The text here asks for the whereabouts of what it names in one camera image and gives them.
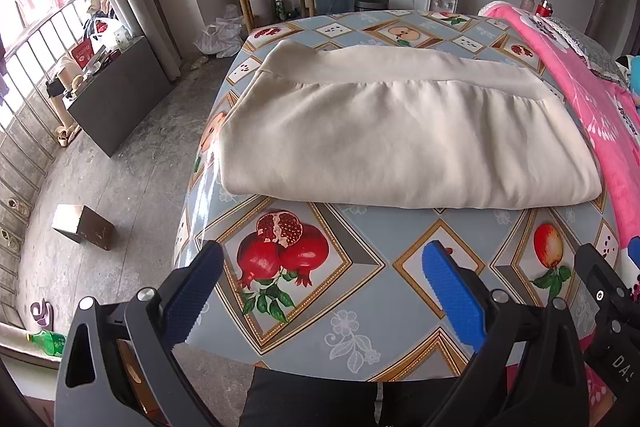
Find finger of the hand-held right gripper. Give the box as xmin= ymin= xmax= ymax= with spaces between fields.
xmin=574 ymin=243 xmax=628 ymax=313

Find metal window railing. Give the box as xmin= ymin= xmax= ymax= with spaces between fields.
xmin=0 ymin=0 xmax=108 ymax=323

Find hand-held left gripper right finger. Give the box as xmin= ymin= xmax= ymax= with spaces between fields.
xmin=421 ymin=241 xmax=591 ymax=427

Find dark grey cabinet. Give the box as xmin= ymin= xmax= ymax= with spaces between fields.
xmin=67 ymin=36 xmax=172 ymax=158

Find white plastic bag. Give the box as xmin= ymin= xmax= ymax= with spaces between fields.
xmin=194 ymin=4 xmax=246 ymax=58

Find red box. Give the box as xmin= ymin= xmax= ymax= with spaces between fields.
xmin=71 ymin=39 xmax=95 ymax=68

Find green plastic bottle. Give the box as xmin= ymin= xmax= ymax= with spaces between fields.
xmin=27 ymin=329 xmax=67 ymax=358

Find pink blanket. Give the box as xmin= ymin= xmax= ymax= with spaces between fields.
xmin=477 ymin=1 xmax=640 ymax=427

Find grey lace pillow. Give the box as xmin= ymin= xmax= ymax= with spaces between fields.
xmin=547 ymin=14 xmax=621 ymax=80

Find cream jacket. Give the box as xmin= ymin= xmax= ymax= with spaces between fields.
xmin=219 ymin=38 xmax=603 ymax=210

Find purple slippers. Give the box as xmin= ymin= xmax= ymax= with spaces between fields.
xmin=30 ymin=301 xmax=53 ymax=329

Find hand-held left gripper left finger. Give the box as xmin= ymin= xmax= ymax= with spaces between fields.
xmin=54 ymin=241 xmax=225 ymax=427

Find fruit print tablecloth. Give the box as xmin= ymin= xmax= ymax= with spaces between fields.
xmin=172 ymin=9 xmax=623 ymax=383

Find brown cardboard box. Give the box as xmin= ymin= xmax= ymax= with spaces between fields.
xmin=52 ymin=203 xmax=113 ymax=251

